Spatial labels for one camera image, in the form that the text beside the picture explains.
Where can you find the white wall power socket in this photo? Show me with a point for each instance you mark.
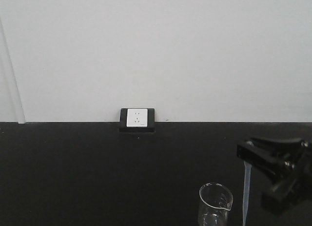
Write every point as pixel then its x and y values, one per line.
pixel 137 120

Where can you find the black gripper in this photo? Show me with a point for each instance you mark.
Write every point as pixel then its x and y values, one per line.
pixel 287 163

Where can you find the clear plastic pipette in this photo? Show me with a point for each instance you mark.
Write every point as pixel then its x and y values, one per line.
pixel 246 191

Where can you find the clear glass beaker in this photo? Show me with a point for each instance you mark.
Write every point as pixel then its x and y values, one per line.
pixel 215 203

